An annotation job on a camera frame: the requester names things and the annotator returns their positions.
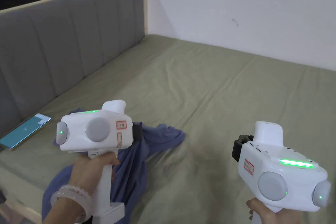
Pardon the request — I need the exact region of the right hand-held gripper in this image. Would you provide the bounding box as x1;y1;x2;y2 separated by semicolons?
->
231;121;332;224

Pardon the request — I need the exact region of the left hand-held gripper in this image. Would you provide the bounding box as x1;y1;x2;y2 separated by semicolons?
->
56;99;143;224

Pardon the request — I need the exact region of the person's right hand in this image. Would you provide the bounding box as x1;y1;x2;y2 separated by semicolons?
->
246;198;302;224

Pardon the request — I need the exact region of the bed with pale green sheet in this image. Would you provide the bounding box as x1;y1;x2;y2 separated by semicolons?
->
0;34;336;224

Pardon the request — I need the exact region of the person's left hand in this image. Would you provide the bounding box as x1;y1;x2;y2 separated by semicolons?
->
69;153;121;201

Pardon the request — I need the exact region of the blue shirt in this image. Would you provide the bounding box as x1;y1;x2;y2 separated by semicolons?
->
42;107;186;224

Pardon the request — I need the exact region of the person's left forearm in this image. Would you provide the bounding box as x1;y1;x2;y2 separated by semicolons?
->
40;183;93;224

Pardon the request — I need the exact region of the grey padded headboard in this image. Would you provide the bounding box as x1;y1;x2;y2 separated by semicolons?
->
0;0;146;137

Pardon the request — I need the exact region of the smartphone with teal screen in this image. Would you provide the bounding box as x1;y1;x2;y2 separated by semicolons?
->
0;113;52;151

